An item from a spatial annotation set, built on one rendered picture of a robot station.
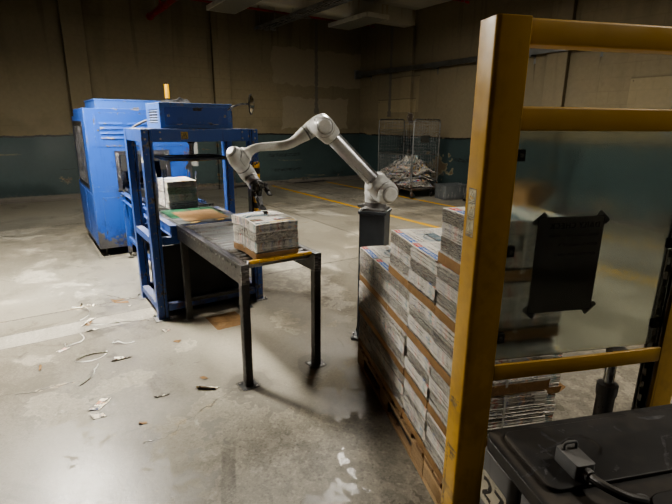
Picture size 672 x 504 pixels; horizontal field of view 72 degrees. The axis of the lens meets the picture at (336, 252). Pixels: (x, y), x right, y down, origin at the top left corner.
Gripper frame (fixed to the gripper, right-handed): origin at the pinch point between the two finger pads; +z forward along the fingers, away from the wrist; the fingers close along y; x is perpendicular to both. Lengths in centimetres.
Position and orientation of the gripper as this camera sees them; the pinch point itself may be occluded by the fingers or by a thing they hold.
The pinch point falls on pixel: (267, 203)
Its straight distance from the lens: 294.4
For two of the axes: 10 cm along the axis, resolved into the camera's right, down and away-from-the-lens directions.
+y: -2.6, 7.4, 6.2
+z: 4.8, 6.5, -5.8
